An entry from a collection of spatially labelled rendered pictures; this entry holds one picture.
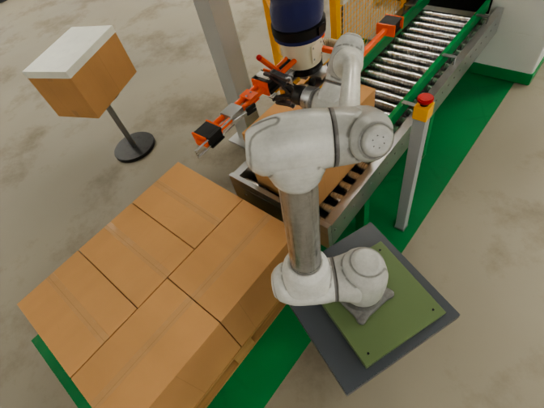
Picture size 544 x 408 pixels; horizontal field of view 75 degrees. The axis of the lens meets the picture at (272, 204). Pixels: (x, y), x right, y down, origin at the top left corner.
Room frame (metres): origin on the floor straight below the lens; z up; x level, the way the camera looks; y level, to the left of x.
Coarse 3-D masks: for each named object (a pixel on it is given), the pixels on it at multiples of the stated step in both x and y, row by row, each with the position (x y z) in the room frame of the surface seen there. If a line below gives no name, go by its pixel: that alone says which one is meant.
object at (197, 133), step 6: (204, 126) 1.10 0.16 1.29; (210, 126) 1.08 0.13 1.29; (216, 126) 1.08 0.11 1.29; (192, 132) 1.08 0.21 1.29; (198, 132) 1.07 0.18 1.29; (204, 132) 1.06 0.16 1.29; (210, 132) 1.05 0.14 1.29; (222, 132) 1.08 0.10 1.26; (198, 138) 1.06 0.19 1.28; (204, 138) 1.03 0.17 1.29
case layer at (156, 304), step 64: (192, 192) 1.51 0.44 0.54; (128, 256) 1.18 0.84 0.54; (192, 256) 1.06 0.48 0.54; (256, 256) 0.95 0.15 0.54; (64, 320) 0.91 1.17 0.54; (128, 320) 0.81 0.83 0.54; (192, 320) 0.72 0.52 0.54; (256, 320) 0.76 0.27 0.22; (128, 384) 0.52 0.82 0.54; (192, 384) 0.49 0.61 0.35
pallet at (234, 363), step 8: (280, 304) 0.88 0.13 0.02; (272, 312) 0.85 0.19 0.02; (264, 320) 0.78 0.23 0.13; (272, 320) 0.81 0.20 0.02; (256, 328) 0.74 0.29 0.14; (264, 328) 0.77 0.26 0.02; (256, 336) 0.74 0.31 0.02; (248, 344) 0.68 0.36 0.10; (240, 352) 0.65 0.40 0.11; (248, 352) 0.67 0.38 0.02; (232, 360) 0.61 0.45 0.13; (240, 360) 0.63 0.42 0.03; (224, 368) 0.58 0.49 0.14; (232, 368) 0.60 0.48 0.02; (224, 376) 0.57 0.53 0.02; (216, 384) 0.55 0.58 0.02; (224, 384) 0.54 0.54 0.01; (208, 392) 0.50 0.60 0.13; (216, 392) 0.51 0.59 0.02; (200, 400) 0.46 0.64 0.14; (208, 400) 0.48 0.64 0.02
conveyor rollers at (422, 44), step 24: (408, 24) 2.63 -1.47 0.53; (432, 24) 2.49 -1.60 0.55; (456, 24) 2.42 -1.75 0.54; (480, 24) 2.35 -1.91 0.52; (408, 48) 2.29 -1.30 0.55; (432, 48) 2.22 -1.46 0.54; (384, 72) 2.15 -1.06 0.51; (408, 72) 2.02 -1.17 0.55; (384, 96) 1.86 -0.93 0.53; (360, 168) 1.32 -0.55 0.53
